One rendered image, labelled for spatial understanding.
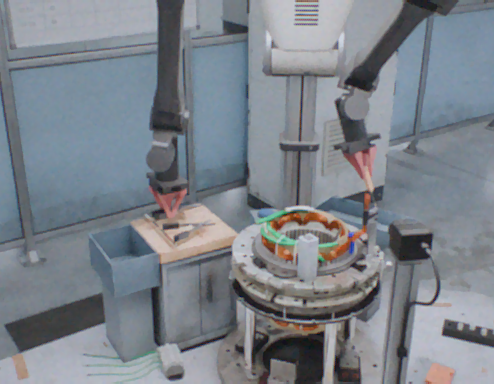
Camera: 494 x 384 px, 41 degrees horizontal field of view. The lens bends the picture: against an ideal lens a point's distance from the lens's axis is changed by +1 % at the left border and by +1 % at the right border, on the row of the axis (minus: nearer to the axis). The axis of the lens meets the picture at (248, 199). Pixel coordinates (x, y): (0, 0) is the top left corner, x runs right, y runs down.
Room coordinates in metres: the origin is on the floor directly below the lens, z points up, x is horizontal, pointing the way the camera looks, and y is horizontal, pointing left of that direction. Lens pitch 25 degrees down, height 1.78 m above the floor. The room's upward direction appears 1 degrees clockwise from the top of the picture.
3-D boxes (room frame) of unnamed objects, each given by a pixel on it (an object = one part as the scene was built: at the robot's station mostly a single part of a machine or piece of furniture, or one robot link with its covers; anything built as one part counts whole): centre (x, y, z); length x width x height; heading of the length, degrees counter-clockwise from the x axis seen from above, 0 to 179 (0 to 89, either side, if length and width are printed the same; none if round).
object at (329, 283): (1.25, -0.13, 1.09); 0.32 x 0.32 x 0.01
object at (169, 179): (1.42, 0.19, 1.20); 0.10 x 0.07 x 0.07; 32
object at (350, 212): (1.48, -0.29, 0.92); 0.25 x 0.11 x 0.28; 54
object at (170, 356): (1.24, 0.18, 0.80); 0.10 x 0.05 x 0.04; 19
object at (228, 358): (1.25, -0.13, 0.80); 0.39 x 0.39 x 0.01
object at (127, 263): (1.32, 0.29, 0.92); 0.17 x 0.11 x 0.28; 30
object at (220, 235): (1.40, 0.15, 1.05); 0.20 x 0.19 x 0.02; 120
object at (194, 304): (1.40, 0.15, 0.91); 0.19 x 0.19 x 0.26; 30
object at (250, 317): (1.20, -0.01, 0.91); 0.02 x 0.02 x 0.21
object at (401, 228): (0.77, -0.21, 1.37); 0.06 x 0.04 x 0.04; 10
